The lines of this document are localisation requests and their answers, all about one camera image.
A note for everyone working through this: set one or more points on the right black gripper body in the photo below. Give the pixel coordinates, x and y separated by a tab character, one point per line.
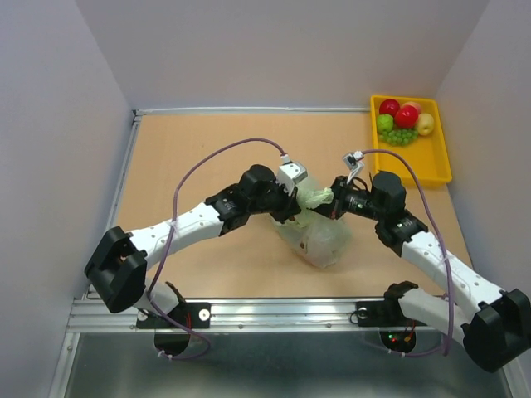
347	200

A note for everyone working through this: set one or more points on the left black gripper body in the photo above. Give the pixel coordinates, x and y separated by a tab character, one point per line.
275	201

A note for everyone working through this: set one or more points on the light green plastic bag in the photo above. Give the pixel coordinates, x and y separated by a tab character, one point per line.
318	240

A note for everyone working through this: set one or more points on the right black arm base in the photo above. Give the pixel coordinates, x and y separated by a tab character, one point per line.
396	332

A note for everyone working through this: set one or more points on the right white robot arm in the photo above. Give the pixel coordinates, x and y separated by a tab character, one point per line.
492	324

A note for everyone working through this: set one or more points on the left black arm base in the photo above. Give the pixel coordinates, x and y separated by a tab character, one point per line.
180	339

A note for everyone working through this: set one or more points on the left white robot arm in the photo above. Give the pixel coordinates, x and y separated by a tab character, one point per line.
118	267

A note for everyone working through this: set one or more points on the green grape bunch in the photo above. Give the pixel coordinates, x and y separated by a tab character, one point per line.
398	137

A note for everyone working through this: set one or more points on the light green custard apple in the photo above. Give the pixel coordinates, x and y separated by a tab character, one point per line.
384	123

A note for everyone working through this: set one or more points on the yellow plastic tray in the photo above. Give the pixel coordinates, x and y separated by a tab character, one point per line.
428	155

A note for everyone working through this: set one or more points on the red apple centre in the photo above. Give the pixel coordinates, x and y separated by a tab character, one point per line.
406	117

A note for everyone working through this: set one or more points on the red apple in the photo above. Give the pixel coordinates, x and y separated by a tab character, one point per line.
389	107
406	117

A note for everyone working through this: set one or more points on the red apple back left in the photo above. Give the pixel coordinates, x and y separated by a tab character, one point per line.
389	107

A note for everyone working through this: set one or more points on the yellow pear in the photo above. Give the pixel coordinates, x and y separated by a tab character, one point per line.
425	124

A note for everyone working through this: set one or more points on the peach fruit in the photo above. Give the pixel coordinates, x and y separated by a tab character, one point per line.
415	105

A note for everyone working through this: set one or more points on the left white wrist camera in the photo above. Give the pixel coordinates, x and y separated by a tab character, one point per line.
290	174

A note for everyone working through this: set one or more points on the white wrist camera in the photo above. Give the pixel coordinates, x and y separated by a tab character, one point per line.
354	162
290	174

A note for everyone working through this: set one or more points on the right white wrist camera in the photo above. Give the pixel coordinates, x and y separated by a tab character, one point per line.
354	162

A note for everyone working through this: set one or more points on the aluminium frame rail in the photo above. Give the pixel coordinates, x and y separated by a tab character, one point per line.
279	328

